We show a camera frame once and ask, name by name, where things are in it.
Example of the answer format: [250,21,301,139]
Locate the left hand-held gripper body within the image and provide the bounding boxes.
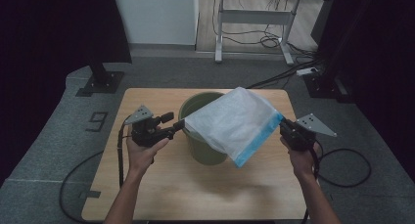
[124,105,170,149]

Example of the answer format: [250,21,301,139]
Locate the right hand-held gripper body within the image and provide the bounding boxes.
[281,112,338,153]

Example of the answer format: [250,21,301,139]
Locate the green plastic bin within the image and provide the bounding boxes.
[178,91,229,166]

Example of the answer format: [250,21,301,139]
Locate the white bag with blue band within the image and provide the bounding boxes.
[184,86,285,169]

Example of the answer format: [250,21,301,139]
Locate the person's right hand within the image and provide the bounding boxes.
[280,137,322,181]

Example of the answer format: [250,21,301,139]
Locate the person's left hand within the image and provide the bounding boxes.
[126,125,170,176]

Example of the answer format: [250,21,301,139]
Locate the black stand base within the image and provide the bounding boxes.
[302,71,355,104]
[75,62,125,98]

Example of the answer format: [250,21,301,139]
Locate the white power strip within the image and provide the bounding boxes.
[296,67,319,77]

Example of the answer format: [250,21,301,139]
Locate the white panel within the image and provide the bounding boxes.
[112,0,200,46]

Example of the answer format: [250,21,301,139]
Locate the black curtain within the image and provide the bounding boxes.
[0,0,133,186]
[317,0,415,179]

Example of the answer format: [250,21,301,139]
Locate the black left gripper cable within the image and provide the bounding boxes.
[59,115,133,223]

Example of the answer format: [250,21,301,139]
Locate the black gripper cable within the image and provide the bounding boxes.
[301,140,372,224]
[59,115,133,223]

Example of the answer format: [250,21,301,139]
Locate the black cables on floor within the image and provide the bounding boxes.
[246,54,327,90]

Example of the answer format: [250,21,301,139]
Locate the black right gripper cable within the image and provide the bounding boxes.
[301,140,372,224]

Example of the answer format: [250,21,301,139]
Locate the black cables under desk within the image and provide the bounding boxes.
[211,0,319,56]

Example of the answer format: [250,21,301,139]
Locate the white metal frame desk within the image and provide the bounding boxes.
[207,0,337,66]

